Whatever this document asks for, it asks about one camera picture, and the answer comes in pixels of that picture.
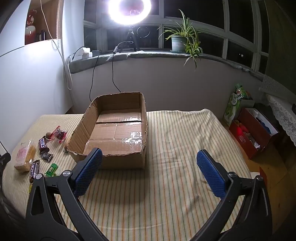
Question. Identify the red clear candy packet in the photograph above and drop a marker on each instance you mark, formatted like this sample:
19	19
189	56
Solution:
59	134

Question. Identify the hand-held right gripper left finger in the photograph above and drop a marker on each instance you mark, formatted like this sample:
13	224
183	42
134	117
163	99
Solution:
89	172

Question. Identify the grey power adapter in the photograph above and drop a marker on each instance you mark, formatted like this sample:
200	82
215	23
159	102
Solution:
96	53

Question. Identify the green candy packet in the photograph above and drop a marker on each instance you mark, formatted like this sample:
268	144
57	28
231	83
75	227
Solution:
51	170

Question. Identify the brown ball candy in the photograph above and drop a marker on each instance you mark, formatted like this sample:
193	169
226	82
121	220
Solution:
48	135

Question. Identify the white lace cloth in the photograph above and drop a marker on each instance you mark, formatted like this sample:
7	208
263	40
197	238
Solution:
282	111

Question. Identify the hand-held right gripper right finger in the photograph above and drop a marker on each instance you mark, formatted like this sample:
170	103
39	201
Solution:
210	173

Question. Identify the small dark snack packet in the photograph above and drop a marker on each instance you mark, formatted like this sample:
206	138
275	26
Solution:
47	157

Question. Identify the red cardboard box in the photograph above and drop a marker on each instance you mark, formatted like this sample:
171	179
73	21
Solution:
245	141

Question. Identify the grey window sill cover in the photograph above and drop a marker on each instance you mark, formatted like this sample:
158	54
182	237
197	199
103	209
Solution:
150	54

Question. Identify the white power strip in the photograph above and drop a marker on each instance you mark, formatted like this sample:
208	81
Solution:
84	52

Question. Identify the green snack bag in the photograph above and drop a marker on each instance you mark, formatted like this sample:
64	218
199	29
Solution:
231	109

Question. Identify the dark chocolate bar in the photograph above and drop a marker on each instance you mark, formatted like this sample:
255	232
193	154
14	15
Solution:
43	143
34	170

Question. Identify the black tripod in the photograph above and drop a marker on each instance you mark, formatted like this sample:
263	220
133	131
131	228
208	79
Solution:
131	34

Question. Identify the sliced bread packet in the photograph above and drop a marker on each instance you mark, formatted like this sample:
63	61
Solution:
23	155

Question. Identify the potted spider plant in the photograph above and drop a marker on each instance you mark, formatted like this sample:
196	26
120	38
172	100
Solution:
179	42

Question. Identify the red figurine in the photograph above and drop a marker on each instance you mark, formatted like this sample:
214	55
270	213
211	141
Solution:
30	34

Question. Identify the small black hub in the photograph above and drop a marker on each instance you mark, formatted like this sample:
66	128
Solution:
116	49

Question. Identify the striped bed sheet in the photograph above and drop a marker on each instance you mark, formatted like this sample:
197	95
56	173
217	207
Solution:
173	139

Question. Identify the dark curtain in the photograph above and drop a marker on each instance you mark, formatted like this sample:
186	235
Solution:
282	46

